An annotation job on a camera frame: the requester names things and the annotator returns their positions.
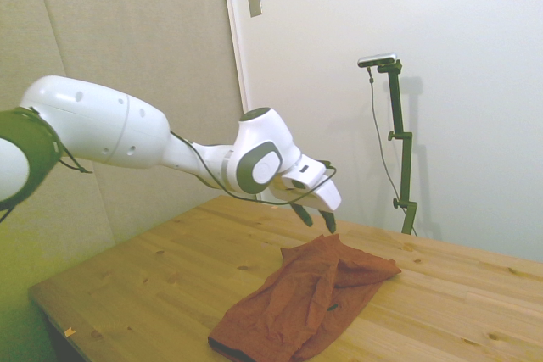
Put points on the silver exterior camera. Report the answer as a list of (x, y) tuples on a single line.
[(377, 59)]

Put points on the grey wall plate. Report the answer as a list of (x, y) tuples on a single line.
[(254, 1)]

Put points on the white door frame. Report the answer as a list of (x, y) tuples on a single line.
[(239, 61)]

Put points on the rust red shorts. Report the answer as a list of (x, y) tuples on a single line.
[(297, 294)]

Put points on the small orange paper scrap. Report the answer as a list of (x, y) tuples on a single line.
[(69, 331)]

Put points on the black jointed camera stand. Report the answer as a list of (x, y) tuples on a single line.
[(406, 167)]

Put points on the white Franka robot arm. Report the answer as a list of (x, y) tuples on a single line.
[(106, 124)]

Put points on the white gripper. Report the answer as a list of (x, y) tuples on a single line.
[(328, 201)]

